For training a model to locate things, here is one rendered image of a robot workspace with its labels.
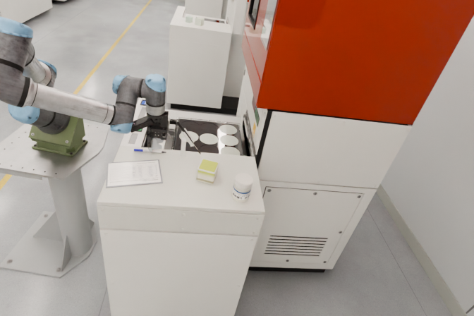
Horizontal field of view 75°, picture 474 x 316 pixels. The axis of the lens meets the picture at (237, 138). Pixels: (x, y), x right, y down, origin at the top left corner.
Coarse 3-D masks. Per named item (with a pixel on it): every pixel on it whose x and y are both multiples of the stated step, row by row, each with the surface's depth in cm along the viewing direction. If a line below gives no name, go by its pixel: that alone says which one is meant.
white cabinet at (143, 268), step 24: (120, 240) 122; (144, 240) 123; (168, 240) 124; (192, 240) 125; (216, 240) 126; (240, 240) 127; (120, 264) 131; (144, 264) 132; (168, 264) 133; (192, 264) 134; (216, 264) 136; (240, 264) 137; (120, 288) 141; (144, 288) 143; (168, 288) 144; (192, 288) 145; (216, 288) 147; (240, 288) 148; (120, 312) 153; (144, 312) 155; (168, 312) 156; (192, 312) 158; (216, 312) 159
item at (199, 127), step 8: (184, 120) 176; (192, 120) 177; (192, 128) 170; (200, 128) 171; (208, 128) 173; (216, 128) 174; (176, 136) 162; (240, 136) 171; (176, 144) 156; (200, 144) 159; (208, 144) 160; (216, 144) 162; (240, 144) 165; (208, 152) 155; (216, 152) 156; (240, 152) 159
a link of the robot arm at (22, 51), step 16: (0, 16) 88; (0, 32) 87; (16, 32) 89; (32, 32) 95; (0, 48) 86; (16, 48) 89; (32, 48) 98; (16, 64) 90; (32, 64) 106; (48, 64) 129; (48, 80) 126
